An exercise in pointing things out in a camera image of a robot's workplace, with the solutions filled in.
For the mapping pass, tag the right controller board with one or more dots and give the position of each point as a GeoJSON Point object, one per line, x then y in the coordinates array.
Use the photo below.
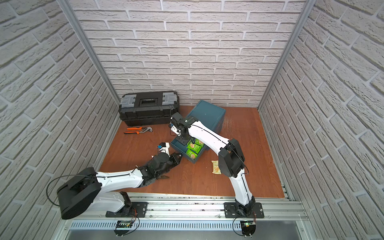
{"type": "Point", "coordinates": [248, 228]}

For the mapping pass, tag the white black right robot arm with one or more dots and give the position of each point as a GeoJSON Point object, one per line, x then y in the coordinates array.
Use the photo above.
{"type": "Point", "coordinates": [230, 154]}

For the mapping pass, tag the aluminium corner profile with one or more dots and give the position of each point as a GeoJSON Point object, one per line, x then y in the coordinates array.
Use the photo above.
{"type": "Point", "coordinates": [76, 25]}
{"type": "Point", "coordinates": [307, 8]}

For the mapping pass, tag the teal pulled-out drawer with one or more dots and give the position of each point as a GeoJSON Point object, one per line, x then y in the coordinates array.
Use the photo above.
{"type": "Point", "coordinates": [183, 149]}

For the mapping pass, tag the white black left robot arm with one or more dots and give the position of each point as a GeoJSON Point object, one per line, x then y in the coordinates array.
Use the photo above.
{"type": "Point", "coordinates": [88, 190]}

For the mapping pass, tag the orange handled groove pliers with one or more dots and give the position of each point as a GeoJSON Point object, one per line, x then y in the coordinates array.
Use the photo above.
{"type": "Point", "coordinates": [138, 130]}

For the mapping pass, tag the yellow handled pliers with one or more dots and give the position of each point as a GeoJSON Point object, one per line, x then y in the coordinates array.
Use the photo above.
{"type": "Point", "coordinates": [163, 177]}

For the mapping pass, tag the teal drawer cabinet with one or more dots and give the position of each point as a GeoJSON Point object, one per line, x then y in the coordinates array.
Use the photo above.
{"type": "Point", "coordinates": [209, 115]}

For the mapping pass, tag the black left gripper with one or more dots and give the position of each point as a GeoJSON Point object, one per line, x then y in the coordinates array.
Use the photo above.
{"type": "Point", "coordinates": [173, 159]}

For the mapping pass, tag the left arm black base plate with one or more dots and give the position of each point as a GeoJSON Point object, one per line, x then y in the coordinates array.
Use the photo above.
{"type": "Point", "coordinates": [137, 209]}

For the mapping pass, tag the left controller board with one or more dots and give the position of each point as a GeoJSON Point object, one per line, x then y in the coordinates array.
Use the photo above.
{"type": "Point", "coordinates": [123, 228]}

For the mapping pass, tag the yellow cookie packet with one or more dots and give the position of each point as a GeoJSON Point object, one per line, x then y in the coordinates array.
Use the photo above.
{"type": "Point", "coordinates": [216, 169]}

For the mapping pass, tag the controller board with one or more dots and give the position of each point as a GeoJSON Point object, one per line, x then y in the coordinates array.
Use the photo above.
{"type": "Point", "coordinates": [248, 228]}
{"type": "Point", "coordinates": [123, 228]}

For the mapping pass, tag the green cookie packet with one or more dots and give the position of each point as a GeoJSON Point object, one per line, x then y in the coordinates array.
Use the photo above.
{"type": "Point", "coordinates": [191, 154]}
{"type": "Point", "coordinates": [194, 147]}
{"type": "Point", "coordinates": [198, 142]}

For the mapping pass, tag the right aluminium corner profile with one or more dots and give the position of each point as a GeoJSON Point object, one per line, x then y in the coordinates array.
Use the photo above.
{"type": "Point", "coordinates": [307, 8]}

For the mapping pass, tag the aluminium front rail frame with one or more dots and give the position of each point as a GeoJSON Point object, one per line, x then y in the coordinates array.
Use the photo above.
{"type": "Point", "coordinates": [168, 212]}

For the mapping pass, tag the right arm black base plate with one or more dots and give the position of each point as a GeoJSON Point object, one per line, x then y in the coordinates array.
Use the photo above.
{"type": "Point", "coordinates": [235, 210]}

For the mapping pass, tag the left aluminium corner profile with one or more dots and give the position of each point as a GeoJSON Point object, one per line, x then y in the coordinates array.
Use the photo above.
{"type": "Point", "coordinates": [76, 25]}

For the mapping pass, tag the black plastic toolbox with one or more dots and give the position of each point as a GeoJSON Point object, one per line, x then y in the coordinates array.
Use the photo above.
{"type": "Point", "coordinates": [148, 108]}

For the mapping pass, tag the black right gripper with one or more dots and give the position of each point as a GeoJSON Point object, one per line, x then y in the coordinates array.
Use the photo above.
{"type": "Point", "coordinates": [183, 142]}

